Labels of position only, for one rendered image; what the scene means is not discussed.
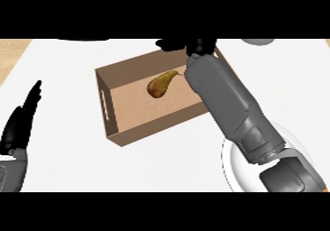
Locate brown cardboard box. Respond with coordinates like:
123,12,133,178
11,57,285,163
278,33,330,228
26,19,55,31
93,44,241,148

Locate yellow-brown pear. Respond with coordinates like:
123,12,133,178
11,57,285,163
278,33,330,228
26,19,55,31
146,69,180,99

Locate grey round object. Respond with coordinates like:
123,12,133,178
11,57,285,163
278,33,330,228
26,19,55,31
241,38,278,47

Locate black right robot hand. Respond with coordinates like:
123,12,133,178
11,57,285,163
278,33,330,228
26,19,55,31
155,38,219,58

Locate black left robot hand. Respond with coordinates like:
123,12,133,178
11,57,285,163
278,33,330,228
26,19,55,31
0,79,45,156

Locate white plate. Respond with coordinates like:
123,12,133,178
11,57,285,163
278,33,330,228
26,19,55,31
220,120,317,193

